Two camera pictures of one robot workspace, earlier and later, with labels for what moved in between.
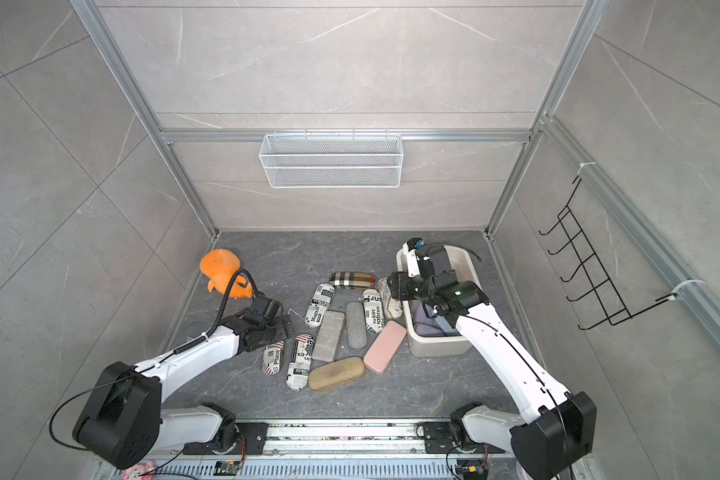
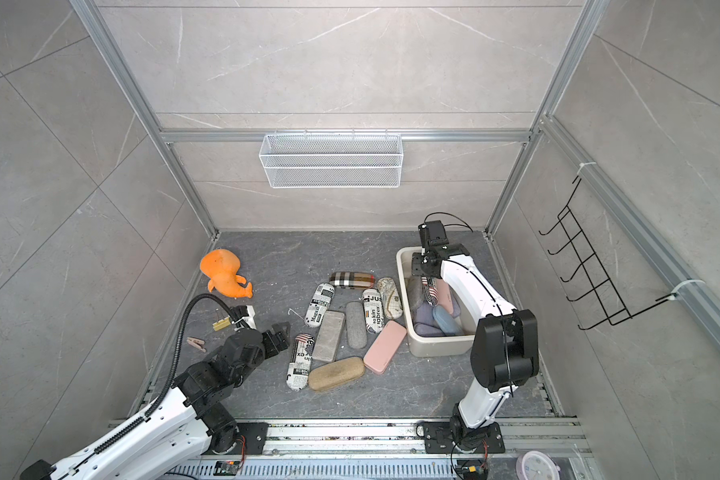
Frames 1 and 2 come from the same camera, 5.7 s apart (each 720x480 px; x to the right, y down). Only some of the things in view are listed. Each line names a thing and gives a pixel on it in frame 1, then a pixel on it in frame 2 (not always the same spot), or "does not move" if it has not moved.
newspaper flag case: [298, 371] does not move
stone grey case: [329, 336] does not move
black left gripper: [286, 328] to [284, 338]
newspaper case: [320, 302] does not move
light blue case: [446, 327] does not move
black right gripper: [400, 287] to [418, 269]
